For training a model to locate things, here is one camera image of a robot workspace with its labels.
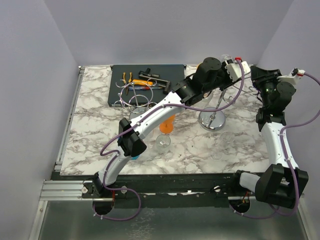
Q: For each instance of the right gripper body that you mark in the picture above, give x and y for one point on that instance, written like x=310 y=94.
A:
x=266 y=86

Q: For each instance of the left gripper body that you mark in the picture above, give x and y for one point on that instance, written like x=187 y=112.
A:
x=223 y=78

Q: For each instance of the ribbed clear wine glass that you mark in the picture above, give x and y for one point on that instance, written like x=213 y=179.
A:
x=225 y=58

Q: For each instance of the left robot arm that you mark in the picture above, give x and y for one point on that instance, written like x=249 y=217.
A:
x=129 y=143

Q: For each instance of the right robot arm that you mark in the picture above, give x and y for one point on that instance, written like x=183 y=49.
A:
x=283 y=182

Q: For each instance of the lying clear wine glass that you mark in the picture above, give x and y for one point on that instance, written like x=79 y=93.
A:
x=225 y=139

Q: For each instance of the clear stemmed glass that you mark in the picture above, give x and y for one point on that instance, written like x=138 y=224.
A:
x=150 y=140

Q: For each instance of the orange plastic goblet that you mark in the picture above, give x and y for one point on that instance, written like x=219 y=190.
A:
x=167 y=126

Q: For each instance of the dark metal T tool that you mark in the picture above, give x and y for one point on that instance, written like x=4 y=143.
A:
x=147 y=73

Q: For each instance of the red blue screwdriver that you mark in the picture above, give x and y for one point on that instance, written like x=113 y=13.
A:
x=144 y=88

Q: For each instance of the dark grey tray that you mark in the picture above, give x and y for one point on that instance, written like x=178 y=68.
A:
x=171 y=72

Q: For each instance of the blue plastic goblet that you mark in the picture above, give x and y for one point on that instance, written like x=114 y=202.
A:
x=135 y=157

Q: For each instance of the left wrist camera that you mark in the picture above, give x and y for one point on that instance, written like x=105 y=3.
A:
x=234 y=70

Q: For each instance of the small chrome ring rack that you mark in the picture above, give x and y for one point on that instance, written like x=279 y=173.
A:
x=137 y=102

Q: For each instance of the orange handled pliers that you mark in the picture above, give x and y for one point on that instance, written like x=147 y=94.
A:
x=127 y=83

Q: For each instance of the black mounting base rail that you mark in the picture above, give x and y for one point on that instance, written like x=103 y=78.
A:
x=148 y=191

